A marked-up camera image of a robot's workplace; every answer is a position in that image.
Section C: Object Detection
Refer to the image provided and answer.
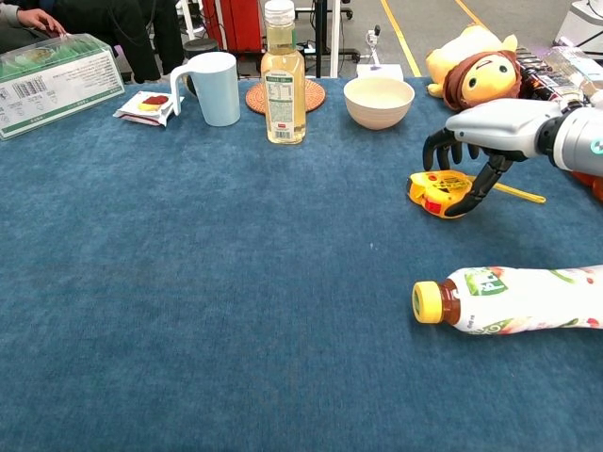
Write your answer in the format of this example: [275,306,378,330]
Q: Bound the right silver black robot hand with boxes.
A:
[422,99,556,218]

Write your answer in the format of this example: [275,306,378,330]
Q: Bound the yellow tape measure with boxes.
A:
[406,169,547,220]

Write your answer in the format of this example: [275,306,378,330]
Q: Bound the yellow plush doll brown hood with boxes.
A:
[425,24,524,114]

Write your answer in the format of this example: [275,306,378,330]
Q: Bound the clear bottle white cap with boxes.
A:
[541,45,603,110]

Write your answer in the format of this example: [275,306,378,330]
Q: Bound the amber squeeze bottle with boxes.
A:
[570,169,603,202]

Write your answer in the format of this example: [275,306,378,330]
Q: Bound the cream bowl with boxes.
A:
[343,76,416,131]

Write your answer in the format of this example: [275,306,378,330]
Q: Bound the small white purple box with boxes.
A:
[356,63,404,81]

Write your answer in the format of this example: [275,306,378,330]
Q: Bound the white machine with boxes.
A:
[553,0,603,53]

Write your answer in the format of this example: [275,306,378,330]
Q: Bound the small white clamp device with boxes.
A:
[366,24,382,65]

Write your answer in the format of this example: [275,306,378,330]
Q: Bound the tea bottle with yellow cap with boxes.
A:
[412,266,603,336]

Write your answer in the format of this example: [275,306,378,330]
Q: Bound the round woven coaster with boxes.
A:
[245,78,327,116]

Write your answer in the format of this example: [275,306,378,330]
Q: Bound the pale yellow drink bottle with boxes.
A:
[260,0,307,146]

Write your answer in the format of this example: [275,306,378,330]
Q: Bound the red cabinet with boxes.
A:
[202,0,265,54]

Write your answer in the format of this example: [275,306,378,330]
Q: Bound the light blue mug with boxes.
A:
[170,51,242,128]

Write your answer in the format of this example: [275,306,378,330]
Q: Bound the blue table mat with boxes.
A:
[0,77,603,452]

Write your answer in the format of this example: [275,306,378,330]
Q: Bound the glass jar black lid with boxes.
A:
[183,38,220,96]

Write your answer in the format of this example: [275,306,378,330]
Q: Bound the white snack packet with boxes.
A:
[113,90,185,127]

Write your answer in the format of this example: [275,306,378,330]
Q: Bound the seated person in black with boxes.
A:
[0,0,186,85]

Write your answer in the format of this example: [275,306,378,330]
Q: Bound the clear box green tea bags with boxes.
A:
[0,33,126,141]

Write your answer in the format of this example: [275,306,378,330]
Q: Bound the white frame post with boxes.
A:
[329,0,341,79]

